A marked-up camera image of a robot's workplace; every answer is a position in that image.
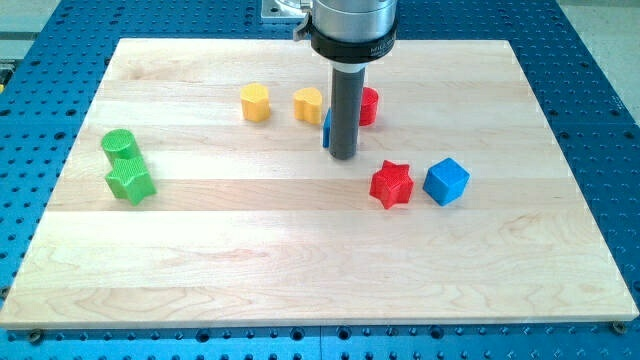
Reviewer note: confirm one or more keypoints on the yellow pentagon block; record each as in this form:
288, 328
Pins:
255, 102

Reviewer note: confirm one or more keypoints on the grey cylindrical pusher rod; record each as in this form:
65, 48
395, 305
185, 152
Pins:
346, 100

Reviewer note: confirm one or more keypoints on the green cylinder block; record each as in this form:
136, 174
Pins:
120, 144

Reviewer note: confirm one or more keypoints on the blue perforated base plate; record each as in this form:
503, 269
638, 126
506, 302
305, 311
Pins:
51, 90

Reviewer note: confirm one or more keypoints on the silver robot mounting plate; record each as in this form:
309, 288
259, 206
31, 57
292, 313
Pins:
284, 9

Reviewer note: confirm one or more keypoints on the blue cube block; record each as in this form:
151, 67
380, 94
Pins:
446, 181

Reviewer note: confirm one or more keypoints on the red star block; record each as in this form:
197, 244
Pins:
392, 184

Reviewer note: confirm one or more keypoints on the green star block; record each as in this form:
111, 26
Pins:
130, 179

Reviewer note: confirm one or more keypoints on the light wooden board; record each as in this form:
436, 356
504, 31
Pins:
255, 224

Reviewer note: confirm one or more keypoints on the yellow heart block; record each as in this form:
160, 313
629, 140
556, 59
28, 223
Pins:
308, 105

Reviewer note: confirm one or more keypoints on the red round block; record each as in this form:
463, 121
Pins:
369, 106

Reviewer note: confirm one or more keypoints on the blue triangle block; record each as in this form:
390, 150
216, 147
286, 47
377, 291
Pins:
326, 129

